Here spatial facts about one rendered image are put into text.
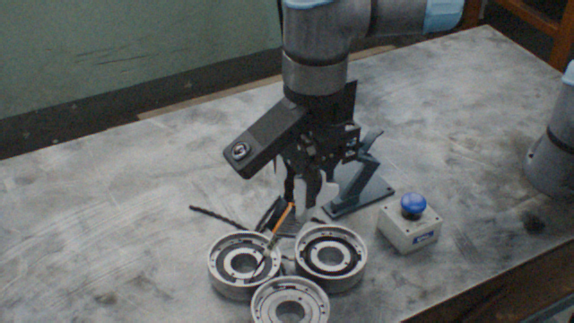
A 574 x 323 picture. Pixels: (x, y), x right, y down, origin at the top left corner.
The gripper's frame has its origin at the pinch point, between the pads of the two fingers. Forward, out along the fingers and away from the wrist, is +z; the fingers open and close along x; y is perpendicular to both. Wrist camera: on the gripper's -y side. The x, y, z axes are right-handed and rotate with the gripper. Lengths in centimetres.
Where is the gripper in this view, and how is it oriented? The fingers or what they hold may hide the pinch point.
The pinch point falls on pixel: (291, 211)
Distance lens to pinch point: 90.7
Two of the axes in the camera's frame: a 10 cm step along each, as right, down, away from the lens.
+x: -5.3, -5.6, 6.4
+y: 8.5, -3.2, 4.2
